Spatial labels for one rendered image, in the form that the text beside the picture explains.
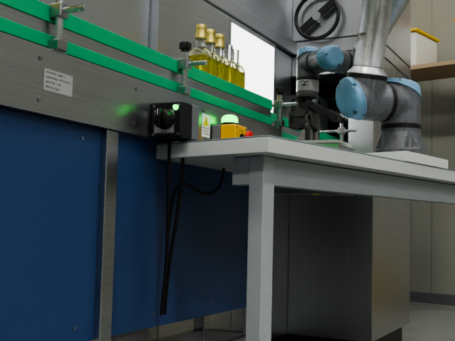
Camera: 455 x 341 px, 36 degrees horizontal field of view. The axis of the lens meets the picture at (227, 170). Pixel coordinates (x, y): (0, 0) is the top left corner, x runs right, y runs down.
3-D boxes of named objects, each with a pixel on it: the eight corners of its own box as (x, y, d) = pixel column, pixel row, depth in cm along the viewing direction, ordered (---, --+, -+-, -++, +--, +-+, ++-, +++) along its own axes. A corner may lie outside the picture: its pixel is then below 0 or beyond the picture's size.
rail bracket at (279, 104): (250, 128, 230) (251, 91, 231) (298, 126, 223) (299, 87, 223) (246, 127, 227) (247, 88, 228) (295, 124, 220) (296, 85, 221)
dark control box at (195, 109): (168, 144, 163) (170, 108, 164) (198, 143, 160) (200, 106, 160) (149, 139, 156) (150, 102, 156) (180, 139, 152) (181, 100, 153)
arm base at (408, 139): (434, 160, 210) (434, 126, 211) (416, 154, 198) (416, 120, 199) (386, 161, 219) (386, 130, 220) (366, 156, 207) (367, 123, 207)
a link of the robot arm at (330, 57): (354, 46, 223) (334, 53, 232) (324, 41, 218) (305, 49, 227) (353, 70, 222) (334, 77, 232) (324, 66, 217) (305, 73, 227)
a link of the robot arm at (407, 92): (430, 124, 207) (430, 79, 208) (394, 120, 201) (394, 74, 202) (403, 129, 217) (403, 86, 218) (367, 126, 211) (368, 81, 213)
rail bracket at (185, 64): (183, 98, 173) (185, 44, 174) (209, 96, 170) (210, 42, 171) (175, 95, 169) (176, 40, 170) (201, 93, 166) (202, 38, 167)
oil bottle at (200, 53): (194, 120, 212) (196, 50, 213) (211, 119, 209) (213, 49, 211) (185, 117, 207) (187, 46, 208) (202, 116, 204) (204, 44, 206)
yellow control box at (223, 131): (223, 155, 188) (223, 128, 188) (248, 155, 184) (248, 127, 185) (210, 153, 181) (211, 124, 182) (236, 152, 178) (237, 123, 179)
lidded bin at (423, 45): (439, 74, 536) (439, 39, 538) (416, 65, 505) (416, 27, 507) (381, 82, 568) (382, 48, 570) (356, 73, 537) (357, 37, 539)
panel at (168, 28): (268, 126, 291) (269, 45, 293) (274, 126, 289) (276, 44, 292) (147, 85, 211) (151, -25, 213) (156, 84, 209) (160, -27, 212)
